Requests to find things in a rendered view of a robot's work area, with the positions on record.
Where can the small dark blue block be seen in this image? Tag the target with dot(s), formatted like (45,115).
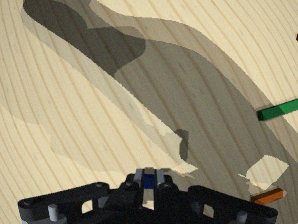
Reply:
(148,181)

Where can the orange rod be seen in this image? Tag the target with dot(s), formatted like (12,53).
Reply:
(268,197)

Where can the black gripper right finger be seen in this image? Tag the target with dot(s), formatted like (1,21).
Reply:
(176,207)

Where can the green rod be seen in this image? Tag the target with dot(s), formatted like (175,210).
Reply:
(277,110)

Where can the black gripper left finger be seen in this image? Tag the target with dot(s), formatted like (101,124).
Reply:
(65,206)

